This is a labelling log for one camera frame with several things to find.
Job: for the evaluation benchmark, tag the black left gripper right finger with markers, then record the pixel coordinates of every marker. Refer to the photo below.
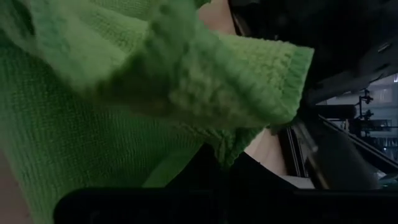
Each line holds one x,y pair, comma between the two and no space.
295,208

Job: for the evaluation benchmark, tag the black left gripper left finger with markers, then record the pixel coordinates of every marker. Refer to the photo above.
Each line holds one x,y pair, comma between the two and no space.
140,207

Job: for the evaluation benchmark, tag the green microfiber towel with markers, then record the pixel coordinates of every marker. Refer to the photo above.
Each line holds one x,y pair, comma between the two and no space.
93,124

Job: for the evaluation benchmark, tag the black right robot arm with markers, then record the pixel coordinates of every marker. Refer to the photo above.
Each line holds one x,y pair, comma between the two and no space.
342,161

